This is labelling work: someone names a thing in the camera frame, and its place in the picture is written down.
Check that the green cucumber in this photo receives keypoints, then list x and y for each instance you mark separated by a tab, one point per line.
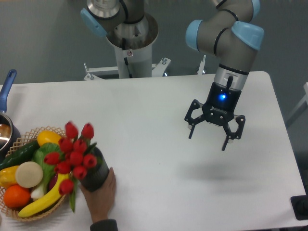
21	155

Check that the red tulip bouquet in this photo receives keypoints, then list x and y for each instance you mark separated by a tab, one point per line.
74	159

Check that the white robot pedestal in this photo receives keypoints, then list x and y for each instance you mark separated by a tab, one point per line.
132	44

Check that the dark grey ribbed vase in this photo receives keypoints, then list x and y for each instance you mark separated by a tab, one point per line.
96	176

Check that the red vegetable in basket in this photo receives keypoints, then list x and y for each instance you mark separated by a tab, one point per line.
52	182

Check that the yellow bell pepper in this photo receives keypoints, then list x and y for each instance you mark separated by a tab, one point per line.
7	177

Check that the yellow lemon squash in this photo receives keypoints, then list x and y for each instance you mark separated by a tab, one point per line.
47	136

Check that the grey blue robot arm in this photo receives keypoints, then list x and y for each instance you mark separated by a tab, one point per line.
229	35

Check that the yellow banana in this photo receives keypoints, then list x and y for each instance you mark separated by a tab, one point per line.
46	201

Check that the white frame at right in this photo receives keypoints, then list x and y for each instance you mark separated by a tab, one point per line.
299	109

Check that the dark grey sleeve forearm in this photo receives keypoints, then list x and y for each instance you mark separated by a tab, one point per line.
104	225

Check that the beige round disc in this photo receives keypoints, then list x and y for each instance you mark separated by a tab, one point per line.
29	174

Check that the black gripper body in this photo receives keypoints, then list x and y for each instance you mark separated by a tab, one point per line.
220	104

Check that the person's hand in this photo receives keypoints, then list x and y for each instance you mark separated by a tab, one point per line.
101	201

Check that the green bok choy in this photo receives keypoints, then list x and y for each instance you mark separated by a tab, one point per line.
43	156

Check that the black device at edge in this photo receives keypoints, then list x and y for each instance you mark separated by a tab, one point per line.
300	206

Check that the orange fruit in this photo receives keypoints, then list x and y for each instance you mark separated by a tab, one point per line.
16	196

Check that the blue handled saucepan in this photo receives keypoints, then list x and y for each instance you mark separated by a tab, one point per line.
8	131

